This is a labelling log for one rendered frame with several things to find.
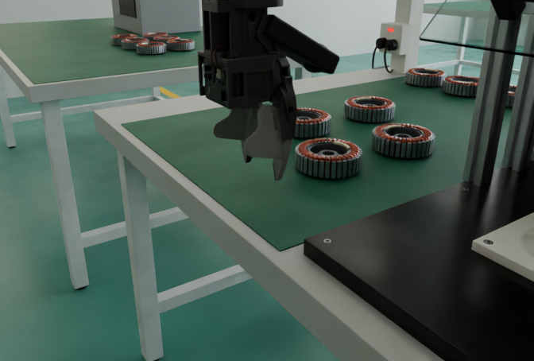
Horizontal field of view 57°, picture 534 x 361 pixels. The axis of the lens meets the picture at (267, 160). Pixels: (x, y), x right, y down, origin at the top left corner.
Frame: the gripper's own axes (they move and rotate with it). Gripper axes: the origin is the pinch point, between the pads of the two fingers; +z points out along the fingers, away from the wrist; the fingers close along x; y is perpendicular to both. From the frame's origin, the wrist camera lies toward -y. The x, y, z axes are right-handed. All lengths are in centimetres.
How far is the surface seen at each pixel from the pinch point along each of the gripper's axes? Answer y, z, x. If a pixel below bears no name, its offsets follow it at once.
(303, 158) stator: -14.1, 6.3, -10.7
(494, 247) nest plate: -15.2, 6.1, 22.6
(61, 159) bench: 7, 34, -109
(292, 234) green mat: -1.5, 9.3, 3.6
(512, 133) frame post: -40.5, 1.5, 8.3
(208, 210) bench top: 4.0, 9.9, -9.1
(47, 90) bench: 8, 11, -105
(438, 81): -83, 7, -39
